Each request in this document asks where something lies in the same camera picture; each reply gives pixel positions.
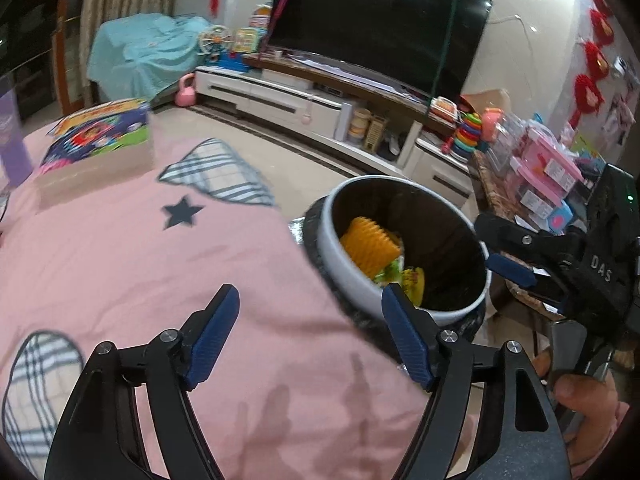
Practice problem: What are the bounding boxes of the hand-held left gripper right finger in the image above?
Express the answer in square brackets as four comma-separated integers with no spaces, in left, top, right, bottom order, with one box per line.
[381,285,571,480]

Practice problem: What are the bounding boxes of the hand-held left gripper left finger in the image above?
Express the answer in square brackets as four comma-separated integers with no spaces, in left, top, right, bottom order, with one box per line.
[44,283,241,480]

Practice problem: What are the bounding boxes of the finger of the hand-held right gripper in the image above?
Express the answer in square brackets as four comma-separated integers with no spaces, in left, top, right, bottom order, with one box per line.
[485,254,568,307]
[474,212,576,267]

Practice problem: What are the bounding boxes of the yellow snack wrapper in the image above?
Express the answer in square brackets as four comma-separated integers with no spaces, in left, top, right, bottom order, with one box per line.
[400,267,429,309]

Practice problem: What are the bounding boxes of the orange ribbed paper ball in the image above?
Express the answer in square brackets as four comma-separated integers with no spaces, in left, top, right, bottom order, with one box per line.
[340,216,404,279]

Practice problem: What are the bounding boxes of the person's right hand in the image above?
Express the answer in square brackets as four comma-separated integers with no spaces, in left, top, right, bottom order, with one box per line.
[530,350,632,467]

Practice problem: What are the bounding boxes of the pink storage box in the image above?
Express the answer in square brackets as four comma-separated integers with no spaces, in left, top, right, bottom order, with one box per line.
[510,157,566,222]
[520,127,584,194]

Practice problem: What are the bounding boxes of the blue square toy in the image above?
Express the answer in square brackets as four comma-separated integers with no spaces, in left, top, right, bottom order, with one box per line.
[547,200,574,234]

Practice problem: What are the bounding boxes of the brown marble table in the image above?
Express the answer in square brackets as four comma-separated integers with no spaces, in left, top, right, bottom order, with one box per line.
[470,150,601,322]

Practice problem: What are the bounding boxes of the pink checkered-patch blanket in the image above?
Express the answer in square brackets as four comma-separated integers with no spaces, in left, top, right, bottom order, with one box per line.
[0,107,476,480]

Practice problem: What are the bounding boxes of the clear plastic box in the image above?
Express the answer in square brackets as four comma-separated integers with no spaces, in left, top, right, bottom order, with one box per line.
[492,112,531,176]

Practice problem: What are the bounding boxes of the pink toy cup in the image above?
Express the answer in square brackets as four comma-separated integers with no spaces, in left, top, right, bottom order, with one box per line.
[481,107,504,144]

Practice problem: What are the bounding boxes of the brown cardboard box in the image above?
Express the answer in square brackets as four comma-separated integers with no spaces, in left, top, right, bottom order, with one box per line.
[460,89,516,122]

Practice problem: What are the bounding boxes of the hanging pale clothes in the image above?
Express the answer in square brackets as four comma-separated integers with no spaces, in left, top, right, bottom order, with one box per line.
[602,95,639,147]

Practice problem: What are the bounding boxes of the toy telephone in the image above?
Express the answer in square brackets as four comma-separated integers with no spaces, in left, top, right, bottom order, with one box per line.
[430,96,459,124]

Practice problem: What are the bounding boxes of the wooden slatted holder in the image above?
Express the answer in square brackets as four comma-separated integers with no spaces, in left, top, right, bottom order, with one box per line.
[365,114,389,154]

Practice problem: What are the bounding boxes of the stacked round containers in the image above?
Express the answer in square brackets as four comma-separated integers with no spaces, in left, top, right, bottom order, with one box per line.
[347,107,371,144]

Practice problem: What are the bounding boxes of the colourful children's book box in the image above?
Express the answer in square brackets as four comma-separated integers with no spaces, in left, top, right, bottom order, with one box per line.
[35,98,154,207]

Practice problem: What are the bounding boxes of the pink kettlebell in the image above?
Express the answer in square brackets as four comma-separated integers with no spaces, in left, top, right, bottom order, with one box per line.
[175,74,197,108]

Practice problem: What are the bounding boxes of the white television cabinet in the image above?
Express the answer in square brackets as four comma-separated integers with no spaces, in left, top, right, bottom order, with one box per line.
[192,55,476,207]

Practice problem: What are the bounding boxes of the black curved television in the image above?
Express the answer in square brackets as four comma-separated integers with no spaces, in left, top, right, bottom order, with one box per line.
[267,0,494,111]

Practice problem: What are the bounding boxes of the blue toy base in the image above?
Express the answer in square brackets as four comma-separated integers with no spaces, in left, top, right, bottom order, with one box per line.
[220,51,251,71]

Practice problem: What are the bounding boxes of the purple container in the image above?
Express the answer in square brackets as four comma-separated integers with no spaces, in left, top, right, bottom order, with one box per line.
[0,97,37,189]

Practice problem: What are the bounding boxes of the teal cloth covered sofa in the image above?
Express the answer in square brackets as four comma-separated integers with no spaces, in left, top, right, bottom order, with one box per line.
[87,12,211,102]

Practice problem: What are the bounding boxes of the ferris wheel toy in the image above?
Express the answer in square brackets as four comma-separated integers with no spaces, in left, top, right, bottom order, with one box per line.
[199,26,235,64]

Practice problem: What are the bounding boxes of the colourful toy house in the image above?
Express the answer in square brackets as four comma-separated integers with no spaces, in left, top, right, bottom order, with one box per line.
[232,27,261,56]

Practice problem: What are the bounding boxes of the beige patterned curtain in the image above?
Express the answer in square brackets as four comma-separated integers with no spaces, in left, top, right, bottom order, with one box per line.
[80,0,177,107]

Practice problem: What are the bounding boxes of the rainbow stacking ring toy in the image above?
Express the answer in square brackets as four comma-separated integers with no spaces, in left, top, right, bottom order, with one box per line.
[452,111,484,157]

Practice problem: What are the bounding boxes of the white security camera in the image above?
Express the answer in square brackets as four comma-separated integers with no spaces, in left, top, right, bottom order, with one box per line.
[612,55,640,79]

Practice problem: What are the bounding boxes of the red heart string decoration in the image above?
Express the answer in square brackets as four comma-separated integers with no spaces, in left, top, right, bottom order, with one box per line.
[570,0,617,129]

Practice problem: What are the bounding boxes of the wooden door frame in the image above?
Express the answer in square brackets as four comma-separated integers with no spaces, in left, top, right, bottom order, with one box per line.
[55,0,92,112]

